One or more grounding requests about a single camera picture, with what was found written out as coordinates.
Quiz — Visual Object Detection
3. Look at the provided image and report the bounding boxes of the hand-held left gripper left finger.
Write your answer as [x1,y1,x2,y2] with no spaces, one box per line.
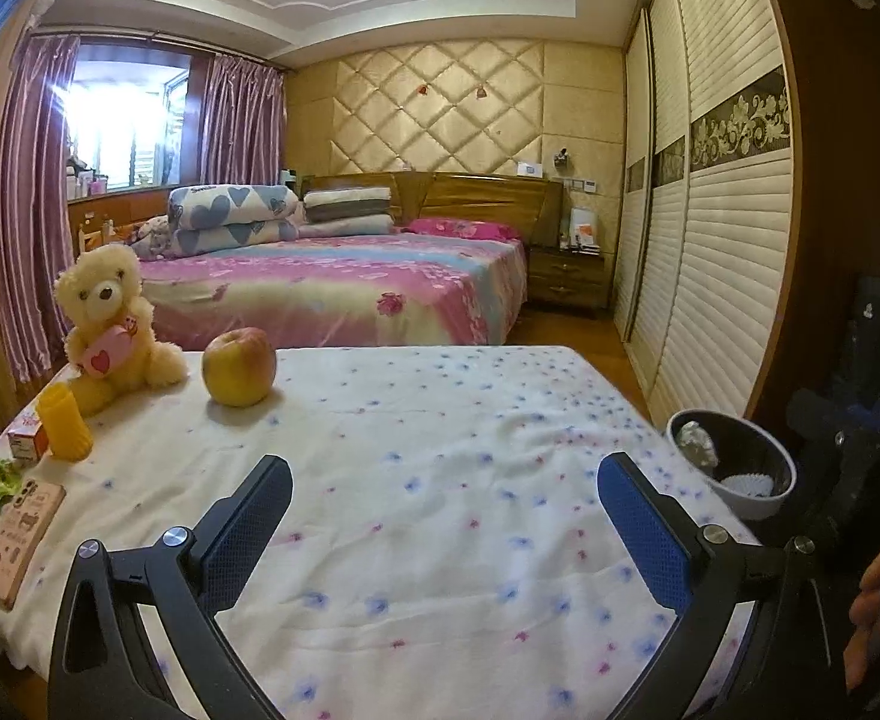
[50,454,295,720]

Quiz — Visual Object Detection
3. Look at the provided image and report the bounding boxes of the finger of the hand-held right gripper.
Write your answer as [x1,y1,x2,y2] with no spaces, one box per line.
[786,386,880,458]

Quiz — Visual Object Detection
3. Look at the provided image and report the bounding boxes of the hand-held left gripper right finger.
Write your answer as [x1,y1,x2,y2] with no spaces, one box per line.
[597,452,824,720]

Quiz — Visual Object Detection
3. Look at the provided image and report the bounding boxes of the white bin with black inside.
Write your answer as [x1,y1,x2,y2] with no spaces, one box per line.
[665,409,797,520]

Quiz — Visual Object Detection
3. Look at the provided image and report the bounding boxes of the white tissue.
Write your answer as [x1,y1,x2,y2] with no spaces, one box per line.
[672,422,719,475]

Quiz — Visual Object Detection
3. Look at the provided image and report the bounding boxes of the white spiky ball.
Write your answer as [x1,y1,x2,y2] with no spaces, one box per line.
[714,471,775,500]

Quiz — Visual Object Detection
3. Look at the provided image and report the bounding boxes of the white flower print blanket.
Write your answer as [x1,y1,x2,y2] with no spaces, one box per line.
[0,345,767,720]

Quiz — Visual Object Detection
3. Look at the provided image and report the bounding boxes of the yellow ribbed plastic cup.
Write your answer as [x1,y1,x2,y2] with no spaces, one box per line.
[36,382,94,462]

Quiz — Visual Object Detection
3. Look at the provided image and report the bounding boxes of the white slatted sliding wardrobe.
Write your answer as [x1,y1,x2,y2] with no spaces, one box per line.
[612,0,797,428]

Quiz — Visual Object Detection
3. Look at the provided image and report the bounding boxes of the pink phone case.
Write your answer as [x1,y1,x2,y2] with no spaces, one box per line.
[0,478,67,611]

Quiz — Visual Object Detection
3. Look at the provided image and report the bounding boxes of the small red white box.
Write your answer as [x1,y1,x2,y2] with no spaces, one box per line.
[7,416,49,464]

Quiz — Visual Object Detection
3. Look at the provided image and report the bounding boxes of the cream teddy bear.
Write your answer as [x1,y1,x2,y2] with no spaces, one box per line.
[53,244,188,417]

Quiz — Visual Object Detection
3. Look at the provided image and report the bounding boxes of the bed with pink floral sheet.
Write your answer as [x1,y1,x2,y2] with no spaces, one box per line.
[136,232,527,350]

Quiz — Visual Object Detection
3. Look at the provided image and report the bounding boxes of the wooden nightstand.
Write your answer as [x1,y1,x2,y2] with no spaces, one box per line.
[526,244,607,316]

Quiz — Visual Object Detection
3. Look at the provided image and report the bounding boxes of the purple patterned cloth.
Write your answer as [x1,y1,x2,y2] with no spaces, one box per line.
[128,214,178,256]

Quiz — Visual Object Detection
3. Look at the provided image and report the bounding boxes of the folded heart print quilt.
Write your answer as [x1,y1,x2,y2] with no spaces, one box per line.
[166,184,300,256]

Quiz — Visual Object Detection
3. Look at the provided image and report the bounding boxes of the white orange paper bag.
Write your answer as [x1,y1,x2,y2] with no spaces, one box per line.
[564,206,602,252]

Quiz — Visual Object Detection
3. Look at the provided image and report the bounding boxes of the white pillow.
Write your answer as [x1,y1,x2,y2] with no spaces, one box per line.
[301,214,397,237]

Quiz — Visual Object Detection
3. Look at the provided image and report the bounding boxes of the small wooden crib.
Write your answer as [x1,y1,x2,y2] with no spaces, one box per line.
[72,214,130,256]

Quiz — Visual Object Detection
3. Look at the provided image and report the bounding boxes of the grey striped pillow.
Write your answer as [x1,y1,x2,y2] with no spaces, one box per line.
[303,186,392,224]

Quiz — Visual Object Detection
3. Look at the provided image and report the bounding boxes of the pink pillow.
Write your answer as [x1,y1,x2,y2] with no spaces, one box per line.
[406,217,522,241]

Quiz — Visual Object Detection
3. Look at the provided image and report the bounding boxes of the wooden headboard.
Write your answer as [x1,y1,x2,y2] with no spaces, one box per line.
[301,171,565,241]

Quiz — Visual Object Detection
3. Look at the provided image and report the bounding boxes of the bottles on window sill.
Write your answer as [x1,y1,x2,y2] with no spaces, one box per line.
[65,157,111,200]

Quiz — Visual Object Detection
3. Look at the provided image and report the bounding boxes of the purple curtain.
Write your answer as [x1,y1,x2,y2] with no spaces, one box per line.
[0,34,81,383]
[200,54,285,185]

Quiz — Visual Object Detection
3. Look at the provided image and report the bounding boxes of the window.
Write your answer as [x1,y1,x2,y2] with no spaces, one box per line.
[65,45,208,192]

